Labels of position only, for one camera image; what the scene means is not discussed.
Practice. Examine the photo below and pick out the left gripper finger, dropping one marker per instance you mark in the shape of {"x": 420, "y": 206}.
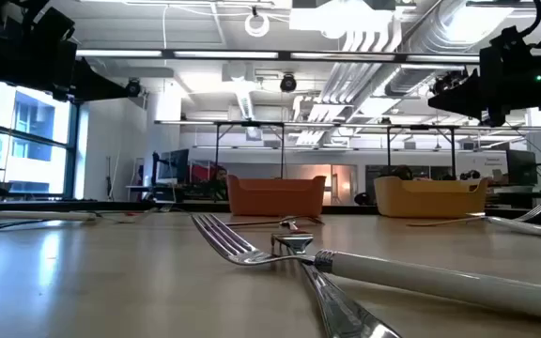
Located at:
{"x": 87, "y": 77}
{"x": 92, "y": 95}

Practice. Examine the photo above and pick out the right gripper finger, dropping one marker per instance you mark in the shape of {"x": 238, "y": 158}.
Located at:
{"x": 468, "y": 112}
{"x": 468, "y": 91}

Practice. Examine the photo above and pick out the gold coloured fork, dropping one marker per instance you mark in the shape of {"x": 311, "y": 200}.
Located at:
{"x": 439, "y": 221}

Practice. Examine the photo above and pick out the all-metal silver fork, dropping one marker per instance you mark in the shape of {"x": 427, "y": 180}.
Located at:
{"x": 341, "y": 310}

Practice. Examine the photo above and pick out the computer monitor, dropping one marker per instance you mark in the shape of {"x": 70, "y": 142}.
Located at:
{"x": 176, "y": 164}
{"x": 521, "y": 166}

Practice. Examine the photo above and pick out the large glass window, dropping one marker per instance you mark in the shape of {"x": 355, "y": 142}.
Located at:
{"x": 40, "y": 164}

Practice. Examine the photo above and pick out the person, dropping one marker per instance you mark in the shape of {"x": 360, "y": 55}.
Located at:
{"x": 221, "y": 176}
{"x": 402, "y": 172}

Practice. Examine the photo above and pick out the black metal stand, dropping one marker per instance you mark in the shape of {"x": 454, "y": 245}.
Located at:
{"x": 251, "y": 124}
{"x": 389, "y": 155}

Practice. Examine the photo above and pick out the yellow plastic bin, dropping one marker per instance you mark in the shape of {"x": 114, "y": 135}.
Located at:
{"x": 430, "y": 199}

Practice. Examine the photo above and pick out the orange plastic bin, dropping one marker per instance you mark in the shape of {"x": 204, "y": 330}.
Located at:
{"x": 275, "y": 197}

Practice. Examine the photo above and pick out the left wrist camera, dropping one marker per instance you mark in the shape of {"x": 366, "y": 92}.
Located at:
{"x": 47, "y": 28}

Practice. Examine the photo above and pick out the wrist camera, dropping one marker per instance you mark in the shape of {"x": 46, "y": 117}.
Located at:
{"x": 47, "y": 28}
{"x": 519, "y": 47}

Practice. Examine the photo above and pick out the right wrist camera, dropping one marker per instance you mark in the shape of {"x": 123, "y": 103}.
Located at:
{"x": 519, "y": 47}

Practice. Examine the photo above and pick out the black aluminium table frame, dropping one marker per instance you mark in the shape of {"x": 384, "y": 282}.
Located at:
{"x": 195, "y": 206}

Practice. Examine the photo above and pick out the black hanging dome camera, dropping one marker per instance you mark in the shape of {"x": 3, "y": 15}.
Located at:
{"x": 288, "y": 83}

